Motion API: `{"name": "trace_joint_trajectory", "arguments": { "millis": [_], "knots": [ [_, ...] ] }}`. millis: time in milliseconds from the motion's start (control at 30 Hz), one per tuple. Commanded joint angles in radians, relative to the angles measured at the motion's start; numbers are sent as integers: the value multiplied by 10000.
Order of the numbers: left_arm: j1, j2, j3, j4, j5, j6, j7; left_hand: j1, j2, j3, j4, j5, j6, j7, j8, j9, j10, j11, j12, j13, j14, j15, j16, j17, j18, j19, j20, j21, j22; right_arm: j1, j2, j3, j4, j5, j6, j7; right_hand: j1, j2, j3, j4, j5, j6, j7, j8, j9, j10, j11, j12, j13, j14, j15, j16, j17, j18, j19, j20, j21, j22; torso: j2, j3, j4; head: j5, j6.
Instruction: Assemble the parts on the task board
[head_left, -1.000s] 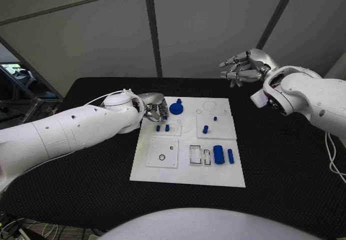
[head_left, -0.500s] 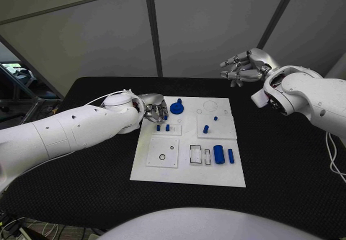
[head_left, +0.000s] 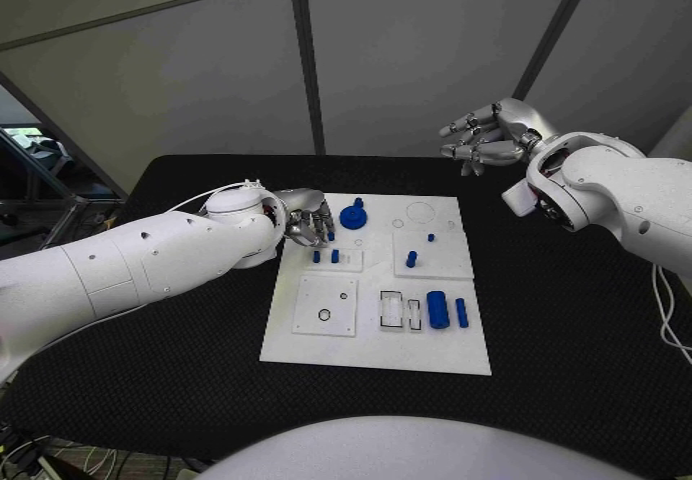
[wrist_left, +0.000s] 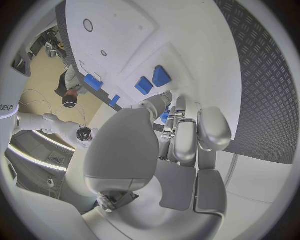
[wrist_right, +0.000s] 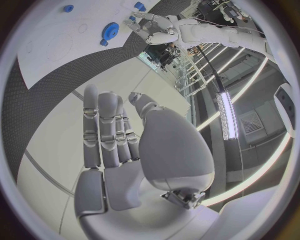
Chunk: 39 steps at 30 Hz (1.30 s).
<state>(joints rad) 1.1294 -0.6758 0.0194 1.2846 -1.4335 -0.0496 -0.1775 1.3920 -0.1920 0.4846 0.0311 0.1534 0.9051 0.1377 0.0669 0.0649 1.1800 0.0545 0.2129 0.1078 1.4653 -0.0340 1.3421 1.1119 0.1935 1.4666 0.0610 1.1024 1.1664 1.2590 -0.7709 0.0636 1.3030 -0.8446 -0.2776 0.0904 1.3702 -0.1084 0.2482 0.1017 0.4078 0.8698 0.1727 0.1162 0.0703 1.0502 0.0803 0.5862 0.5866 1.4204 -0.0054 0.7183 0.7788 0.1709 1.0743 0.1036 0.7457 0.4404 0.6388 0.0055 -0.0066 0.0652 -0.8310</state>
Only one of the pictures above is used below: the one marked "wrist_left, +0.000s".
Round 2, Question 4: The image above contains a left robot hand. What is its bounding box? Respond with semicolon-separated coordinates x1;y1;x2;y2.
81;90;234;240

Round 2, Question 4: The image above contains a blue plug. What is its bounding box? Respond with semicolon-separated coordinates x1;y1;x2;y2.
160;105;171;124

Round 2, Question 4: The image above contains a white task board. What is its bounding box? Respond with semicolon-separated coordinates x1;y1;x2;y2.
65;0;243;141

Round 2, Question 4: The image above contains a slim blue cylinder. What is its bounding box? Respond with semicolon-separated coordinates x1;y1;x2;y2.
108;94;122;107

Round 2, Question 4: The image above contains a blue block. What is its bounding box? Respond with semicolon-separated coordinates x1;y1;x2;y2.
133;76;155;96
151;64;172;88

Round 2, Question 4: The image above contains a thick blue cylinder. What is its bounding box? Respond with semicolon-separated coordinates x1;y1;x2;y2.
83;73;105;92

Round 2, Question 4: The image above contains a person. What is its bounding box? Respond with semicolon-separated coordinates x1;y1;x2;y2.
53;64;89;109

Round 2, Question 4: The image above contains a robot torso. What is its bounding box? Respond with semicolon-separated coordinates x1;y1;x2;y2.
0;50;33;156

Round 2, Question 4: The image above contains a desk with dark screen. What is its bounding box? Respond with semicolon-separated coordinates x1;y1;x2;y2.
28;26;69;61

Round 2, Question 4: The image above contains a white cable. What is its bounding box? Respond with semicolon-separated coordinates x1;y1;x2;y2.
18;89;56;116
53;102;89;127

